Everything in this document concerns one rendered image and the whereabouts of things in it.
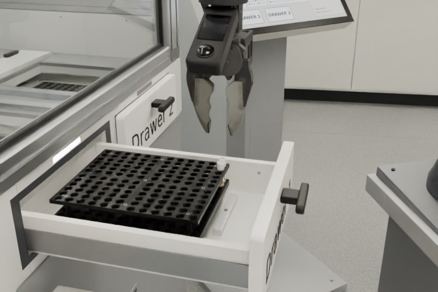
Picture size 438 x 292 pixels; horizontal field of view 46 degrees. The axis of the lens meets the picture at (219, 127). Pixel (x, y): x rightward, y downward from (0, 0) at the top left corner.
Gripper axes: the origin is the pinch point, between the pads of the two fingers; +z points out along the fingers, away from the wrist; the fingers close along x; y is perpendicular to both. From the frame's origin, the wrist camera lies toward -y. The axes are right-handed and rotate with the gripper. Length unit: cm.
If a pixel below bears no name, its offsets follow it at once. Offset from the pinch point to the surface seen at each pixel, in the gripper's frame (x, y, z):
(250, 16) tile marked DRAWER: 10, 75, -3
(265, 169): -6.7, 5.4, 9.0
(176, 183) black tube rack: 5.1, -5.7, 7.4
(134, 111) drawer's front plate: 21.2, 15.9, 5.3
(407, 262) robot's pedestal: -34, 22, 35
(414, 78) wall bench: -63, 294, 75
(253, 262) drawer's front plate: -9.7, -20.5, 8.0
